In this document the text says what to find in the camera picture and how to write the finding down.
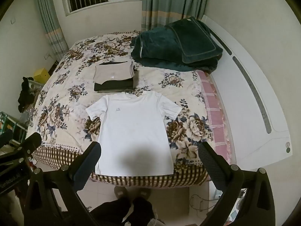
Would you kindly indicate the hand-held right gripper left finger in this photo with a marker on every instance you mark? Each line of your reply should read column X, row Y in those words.
column 86, row 166

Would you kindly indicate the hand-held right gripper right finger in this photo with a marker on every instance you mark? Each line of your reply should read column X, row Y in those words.
column 211, row 169

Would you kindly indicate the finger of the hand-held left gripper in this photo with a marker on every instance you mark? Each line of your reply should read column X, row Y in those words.
column 5, row 137
column 30, row 143

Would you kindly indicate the white t-shirt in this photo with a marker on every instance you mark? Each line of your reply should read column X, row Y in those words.
column 134, row 127

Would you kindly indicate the green crate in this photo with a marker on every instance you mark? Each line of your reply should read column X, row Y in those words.
column 9, row 122

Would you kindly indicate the grey slipper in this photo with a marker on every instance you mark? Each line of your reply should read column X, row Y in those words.
column 144, row 193
column 121, row 191

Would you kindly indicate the black cloth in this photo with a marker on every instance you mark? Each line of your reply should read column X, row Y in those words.
column 25, row 94

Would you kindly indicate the white headboard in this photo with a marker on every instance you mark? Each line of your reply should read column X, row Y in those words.
column 247, row 122

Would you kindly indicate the yellow box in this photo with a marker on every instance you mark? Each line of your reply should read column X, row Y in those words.
column 41, row 74

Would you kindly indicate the floral quilt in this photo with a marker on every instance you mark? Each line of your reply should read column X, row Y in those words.
column 70, row 75

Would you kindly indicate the dark folded garment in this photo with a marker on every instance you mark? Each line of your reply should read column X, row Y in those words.
column 112, row 87

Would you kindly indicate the beige folded garment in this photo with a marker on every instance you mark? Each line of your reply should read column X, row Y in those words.
column 112, row 73

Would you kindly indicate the narrow grey-green curtain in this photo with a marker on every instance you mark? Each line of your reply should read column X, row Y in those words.
column 50, row 21

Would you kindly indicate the dark green pillow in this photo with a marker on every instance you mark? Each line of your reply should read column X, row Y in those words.
column 197, row 40

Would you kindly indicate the dark green blanket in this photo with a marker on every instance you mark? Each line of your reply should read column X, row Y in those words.
column 160, row 49

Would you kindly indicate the wide grey-green curtain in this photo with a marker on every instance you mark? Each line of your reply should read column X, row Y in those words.
column 174, row 2

